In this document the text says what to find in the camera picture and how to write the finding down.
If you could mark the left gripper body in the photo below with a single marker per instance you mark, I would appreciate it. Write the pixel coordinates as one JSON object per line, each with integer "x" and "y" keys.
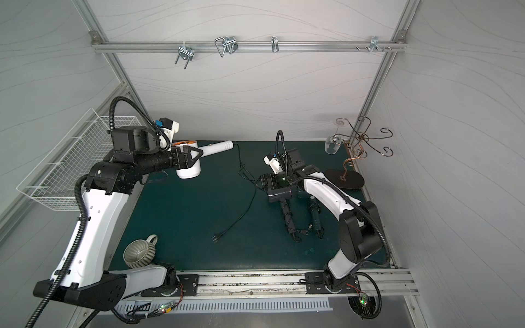
{"x": 182, "y": 157}

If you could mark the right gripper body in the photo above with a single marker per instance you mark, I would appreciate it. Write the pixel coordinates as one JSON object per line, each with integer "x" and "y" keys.
{"x": 281, "y": 193}

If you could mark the black hair dryer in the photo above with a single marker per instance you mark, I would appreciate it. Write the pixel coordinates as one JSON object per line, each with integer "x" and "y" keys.
{"x": 282, "y": 196}

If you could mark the white hair dryer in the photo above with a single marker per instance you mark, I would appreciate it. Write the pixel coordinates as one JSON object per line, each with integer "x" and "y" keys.
{"x": 209, "y": 150}

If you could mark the green hair dryer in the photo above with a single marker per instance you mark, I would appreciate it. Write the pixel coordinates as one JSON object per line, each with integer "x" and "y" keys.
{"x": 315, "y": 210}

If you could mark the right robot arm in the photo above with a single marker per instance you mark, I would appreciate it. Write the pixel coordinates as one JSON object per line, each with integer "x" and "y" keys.
{"x": 361, "y": 235}

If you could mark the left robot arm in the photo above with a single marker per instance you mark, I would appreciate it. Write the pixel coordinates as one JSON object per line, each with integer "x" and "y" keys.
{"x": 141, "y": 146}

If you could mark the green table mat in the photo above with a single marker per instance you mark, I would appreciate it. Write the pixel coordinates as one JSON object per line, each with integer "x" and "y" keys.
{"x": 219, "y": 221}

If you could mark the clear wine glass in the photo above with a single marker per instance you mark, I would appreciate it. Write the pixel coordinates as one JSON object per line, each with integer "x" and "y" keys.
{"x": 339, "y": 137}

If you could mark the metal hook clamp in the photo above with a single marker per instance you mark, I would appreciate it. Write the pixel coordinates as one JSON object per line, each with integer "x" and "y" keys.
{"x": 185, "y": 54}

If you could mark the striped ceramic mug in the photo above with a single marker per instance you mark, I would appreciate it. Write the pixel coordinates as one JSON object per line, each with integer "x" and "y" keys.
{"x": 140, "y": 253}

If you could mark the metal double hook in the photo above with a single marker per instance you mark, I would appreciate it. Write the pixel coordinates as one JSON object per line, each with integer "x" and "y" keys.
{"x": 226, "y": 44}

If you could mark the small metal hook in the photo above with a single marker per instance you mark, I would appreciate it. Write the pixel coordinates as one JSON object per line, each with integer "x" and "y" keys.
{"x": 274, "y": 44}

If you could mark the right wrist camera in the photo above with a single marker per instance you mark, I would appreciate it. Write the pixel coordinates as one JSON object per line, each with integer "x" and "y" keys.
{"x": 273, "y": 161}

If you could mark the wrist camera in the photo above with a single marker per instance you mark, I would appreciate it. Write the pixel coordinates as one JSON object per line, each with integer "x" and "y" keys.
{"x": 168, "y": 127}
{"x": 273, "y": 161}

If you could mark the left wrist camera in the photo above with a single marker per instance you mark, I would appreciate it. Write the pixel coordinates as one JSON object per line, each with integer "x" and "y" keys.
{"x": 168, "y": 127}

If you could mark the copper wire glass rack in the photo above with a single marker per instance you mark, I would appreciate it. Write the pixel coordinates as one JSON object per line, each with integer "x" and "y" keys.
{"x": 348, "y": 177}

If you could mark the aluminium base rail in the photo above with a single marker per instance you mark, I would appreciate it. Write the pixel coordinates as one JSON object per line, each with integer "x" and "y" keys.
{"x": 286, "y": 284}

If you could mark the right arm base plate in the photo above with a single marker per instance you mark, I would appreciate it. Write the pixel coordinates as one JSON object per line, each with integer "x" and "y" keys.
{"x": 316, "y": 283}

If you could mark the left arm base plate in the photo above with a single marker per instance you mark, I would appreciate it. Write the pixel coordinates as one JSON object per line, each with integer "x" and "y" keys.
{"x": 180, "y": 285}

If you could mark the white wire basket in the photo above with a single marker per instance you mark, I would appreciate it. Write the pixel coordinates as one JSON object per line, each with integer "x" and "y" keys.
{"x": 52, "y": 182}

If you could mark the horizontal aluminium rail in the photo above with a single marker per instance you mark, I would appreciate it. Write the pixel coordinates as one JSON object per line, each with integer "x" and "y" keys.
{"x": 244, "y": 47}

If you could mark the white slotted cable duct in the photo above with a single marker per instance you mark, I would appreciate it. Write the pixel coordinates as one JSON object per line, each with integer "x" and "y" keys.
{"x": 207, "y": 306}

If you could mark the right metal hook bracket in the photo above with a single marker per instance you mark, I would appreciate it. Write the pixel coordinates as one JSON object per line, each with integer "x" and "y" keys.
{"x": 375, "y": 45}

